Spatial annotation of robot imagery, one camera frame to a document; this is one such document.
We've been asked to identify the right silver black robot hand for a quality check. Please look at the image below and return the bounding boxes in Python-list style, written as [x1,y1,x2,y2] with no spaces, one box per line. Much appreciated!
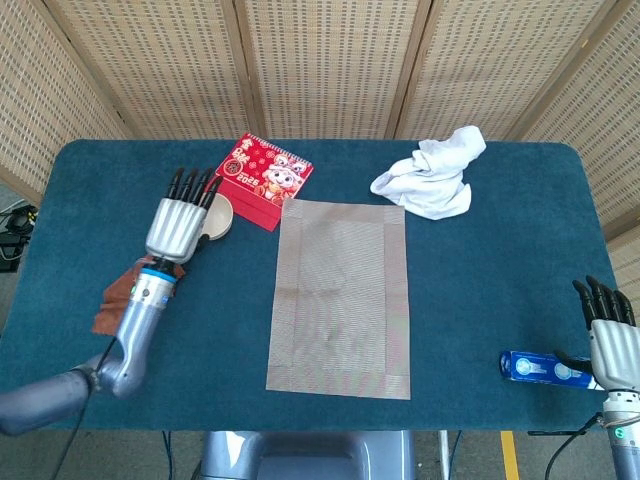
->
[554,275,640,394]

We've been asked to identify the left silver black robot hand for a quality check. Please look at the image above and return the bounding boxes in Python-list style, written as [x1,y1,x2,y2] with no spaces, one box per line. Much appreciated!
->
[144,167,225,265]

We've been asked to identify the cream bowl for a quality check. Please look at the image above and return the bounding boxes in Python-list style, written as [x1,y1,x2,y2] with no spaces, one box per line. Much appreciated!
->
[199,193,234,242]

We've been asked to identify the silver woven placemat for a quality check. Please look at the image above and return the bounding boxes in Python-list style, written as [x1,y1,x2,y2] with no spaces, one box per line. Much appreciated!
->
[263,197,413,401]

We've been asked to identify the brown cloth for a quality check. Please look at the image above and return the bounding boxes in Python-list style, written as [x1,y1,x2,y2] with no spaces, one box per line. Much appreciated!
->
[90,264,186,337]

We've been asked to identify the blue toothpaste box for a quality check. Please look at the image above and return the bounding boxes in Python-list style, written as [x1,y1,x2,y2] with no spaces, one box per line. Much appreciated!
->
[498,349,606,392]

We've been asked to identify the red desk calendar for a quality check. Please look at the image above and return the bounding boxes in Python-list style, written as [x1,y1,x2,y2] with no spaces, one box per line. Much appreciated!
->
[214,131,316,233]

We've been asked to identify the teal table cover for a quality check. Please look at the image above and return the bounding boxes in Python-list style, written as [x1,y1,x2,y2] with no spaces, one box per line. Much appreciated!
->
[0,138,636,432]

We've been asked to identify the woven bamboo folding screen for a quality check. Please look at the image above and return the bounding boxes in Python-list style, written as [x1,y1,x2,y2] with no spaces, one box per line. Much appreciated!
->
[0,0,640,301]

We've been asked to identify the white crumpled cloth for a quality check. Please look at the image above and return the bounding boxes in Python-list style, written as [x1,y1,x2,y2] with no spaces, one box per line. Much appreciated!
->
[369,125,488,221]

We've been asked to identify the grey robot torso base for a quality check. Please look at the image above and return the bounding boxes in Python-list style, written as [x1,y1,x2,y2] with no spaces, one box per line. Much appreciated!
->
[197,429,417,480]

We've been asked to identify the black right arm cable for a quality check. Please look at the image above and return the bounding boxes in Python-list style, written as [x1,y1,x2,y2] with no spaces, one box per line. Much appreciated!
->
[544,412,609,480]

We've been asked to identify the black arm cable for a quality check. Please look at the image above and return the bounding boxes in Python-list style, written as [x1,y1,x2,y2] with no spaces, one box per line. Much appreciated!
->
[544,412,609,480]
[52,337,119,480]

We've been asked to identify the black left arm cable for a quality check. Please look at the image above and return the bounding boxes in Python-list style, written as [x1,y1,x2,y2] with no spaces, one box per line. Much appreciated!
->
[52,337,119,480]

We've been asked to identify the black floor cables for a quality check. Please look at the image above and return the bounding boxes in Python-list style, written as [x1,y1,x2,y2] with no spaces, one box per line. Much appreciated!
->
[0,199,40,274]

